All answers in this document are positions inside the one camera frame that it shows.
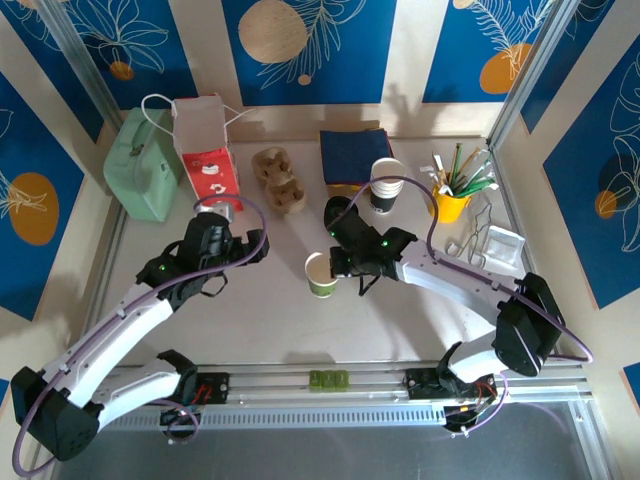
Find green paper cup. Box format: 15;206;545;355
304;251;339;300

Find red white paper bag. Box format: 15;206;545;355
141;92;259;220

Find pulp cup carrier stack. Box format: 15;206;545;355
250;147;307;216

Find black white paper cup stack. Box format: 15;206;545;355
368;157;407;215

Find yellow napkin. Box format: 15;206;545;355
327;180;372;195

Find blue napkin stack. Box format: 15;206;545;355
318;128;394;194

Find yellow metal bucket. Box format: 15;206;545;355
430;182;474;225

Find mint green carry case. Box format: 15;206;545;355
103;107;185;223

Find green terminal block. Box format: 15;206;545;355
308;368;349;390

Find green straw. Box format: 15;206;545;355
457;179;500;197
453;149;485;195
449;142;463;195

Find aluminium side rail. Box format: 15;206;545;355
74;202;129;371
489;142;561;360

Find metal wire tongs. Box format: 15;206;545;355
446;203;497;271

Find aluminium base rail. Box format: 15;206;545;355
47;360;596;401

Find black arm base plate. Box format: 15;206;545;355
403;367;501;439
158;370;232;444

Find grey slotted cable duct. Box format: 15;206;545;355
102;403;449;431

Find aluminium frame post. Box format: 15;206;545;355
487;0;584;151
37;0;124;132

